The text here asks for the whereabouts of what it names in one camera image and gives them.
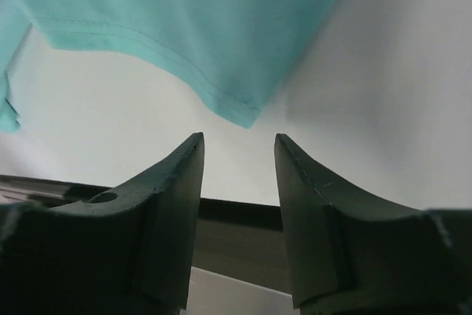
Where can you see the mint green t shirt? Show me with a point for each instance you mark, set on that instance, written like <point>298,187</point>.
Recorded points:
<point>232,53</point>

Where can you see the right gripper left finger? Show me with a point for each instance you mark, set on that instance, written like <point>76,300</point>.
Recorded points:
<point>128,250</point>

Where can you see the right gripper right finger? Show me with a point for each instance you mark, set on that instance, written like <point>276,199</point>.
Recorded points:
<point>352,252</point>

